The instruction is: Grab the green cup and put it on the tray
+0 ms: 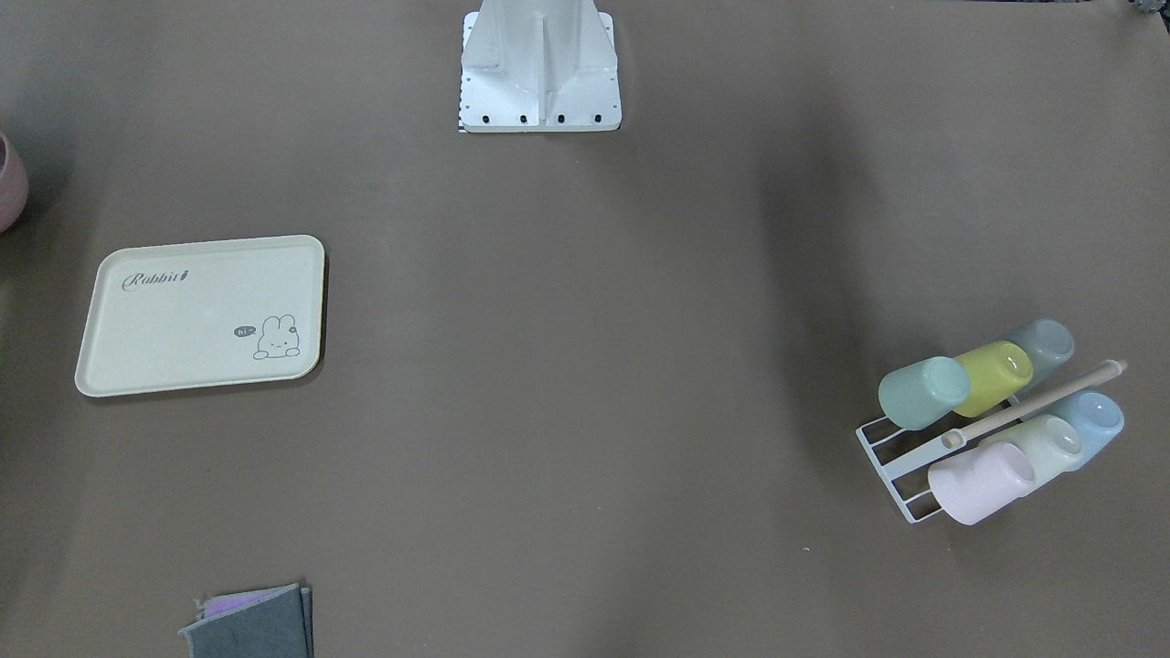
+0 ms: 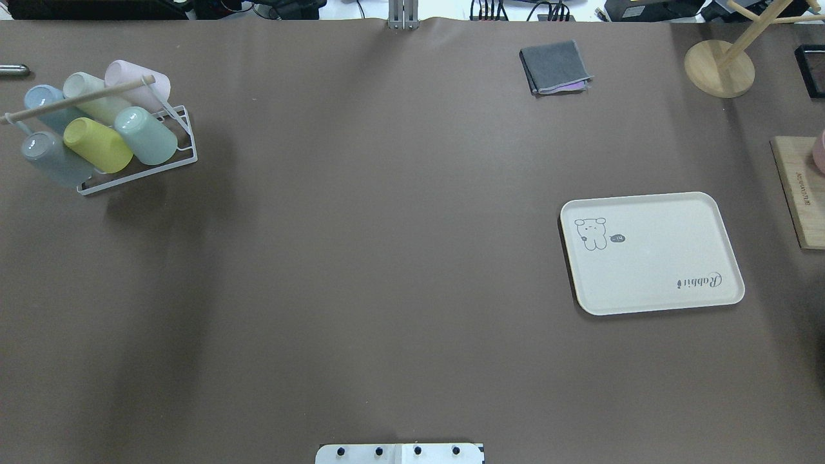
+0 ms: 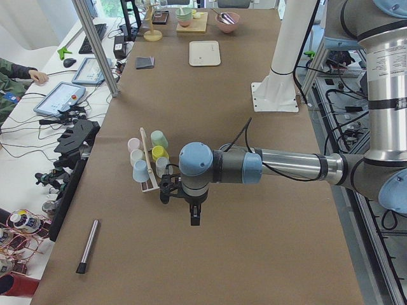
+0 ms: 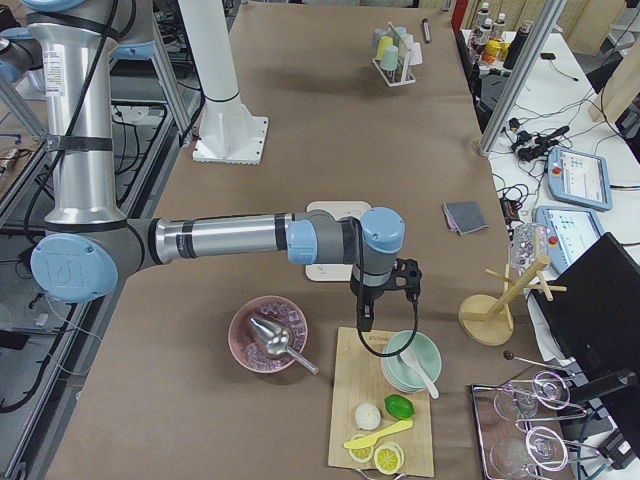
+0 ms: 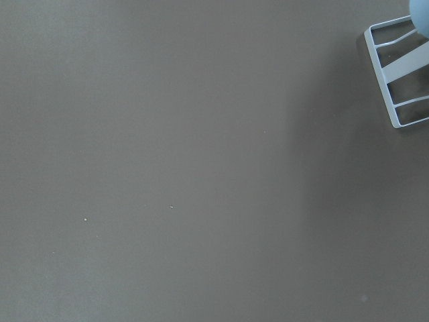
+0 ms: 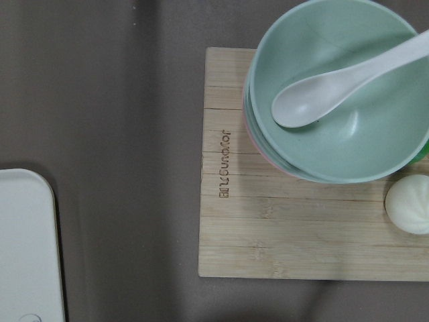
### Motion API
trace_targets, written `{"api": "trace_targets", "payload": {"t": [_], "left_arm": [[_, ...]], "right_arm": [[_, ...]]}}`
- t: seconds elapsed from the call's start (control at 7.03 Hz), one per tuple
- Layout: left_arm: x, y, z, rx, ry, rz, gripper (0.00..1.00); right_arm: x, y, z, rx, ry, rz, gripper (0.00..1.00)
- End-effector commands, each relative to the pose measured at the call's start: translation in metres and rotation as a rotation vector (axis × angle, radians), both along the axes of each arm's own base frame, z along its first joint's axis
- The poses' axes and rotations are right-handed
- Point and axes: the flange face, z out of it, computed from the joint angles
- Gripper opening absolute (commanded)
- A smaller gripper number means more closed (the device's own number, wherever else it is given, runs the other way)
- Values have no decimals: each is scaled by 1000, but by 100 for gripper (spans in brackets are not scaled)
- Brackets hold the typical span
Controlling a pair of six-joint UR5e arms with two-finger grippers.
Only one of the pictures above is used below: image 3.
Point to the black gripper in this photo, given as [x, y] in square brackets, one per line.
[194, 201]

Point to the green cup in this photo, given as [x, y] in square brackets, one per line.
[159, 139]

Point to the grey white cup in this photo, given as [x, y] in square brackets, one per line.
[161, 164]

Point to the light blue cup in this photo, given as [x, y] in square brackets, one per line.
[140, 171]

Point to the yellow cup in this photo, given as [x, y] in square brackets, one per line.
[158, 152]

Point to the cream white cup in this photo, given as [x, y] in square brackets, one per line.
[135, 156]

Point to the pink cup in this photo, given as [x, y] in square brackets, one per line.
[133, 144]

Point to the cream serving tray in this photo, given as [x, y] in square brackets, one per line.
[204, 53]

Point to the dark brown small tray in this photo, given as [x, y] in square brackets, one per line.
[160, 17]

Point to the person's hand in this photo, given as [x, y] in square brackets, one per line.
[38, 77]

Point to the silver metal rod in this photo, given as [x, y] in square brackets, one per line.
[81, 269]

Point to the black tool holder stand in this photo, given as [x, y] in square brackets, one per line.
[68, 168]

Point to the far teach pendant tablet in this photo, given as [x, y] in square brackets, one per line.
[89, 73]

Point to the teach pendant tablet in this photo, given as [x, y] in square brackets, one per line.
[89, 73]
[60, 99]

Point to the near teach pendant tablet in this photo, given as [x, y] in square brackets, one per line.
[60, 99]

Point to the plastic bottle with label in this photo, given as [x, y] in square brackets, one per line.
[25, 222]

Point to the black power adapter box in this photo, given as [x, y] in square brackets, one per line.
[120, 47]

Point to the wooden mug tree stand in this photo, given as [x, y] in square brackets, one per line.
[151, 34]

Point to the pink bowl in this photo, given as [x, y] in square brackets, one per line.
[227, 27]

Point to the bamboo cutting board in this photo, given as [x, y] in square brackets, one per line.
[197, 26]

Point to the black computer mouse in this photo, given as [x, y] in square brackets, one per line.
[69, 62]

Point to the stacked green bowls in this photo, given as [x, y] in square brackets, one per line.
[184, 16]

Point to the red cylinder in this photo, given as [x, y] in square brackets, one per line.
[18, 286]

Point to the green clamp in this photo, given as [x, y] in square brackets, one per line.
[62, 52]

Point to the copper wire basket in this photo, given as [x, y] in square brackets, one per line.
[18, 247]

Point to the aluminium frame post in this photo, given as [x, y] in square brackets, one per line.
[91, 33]

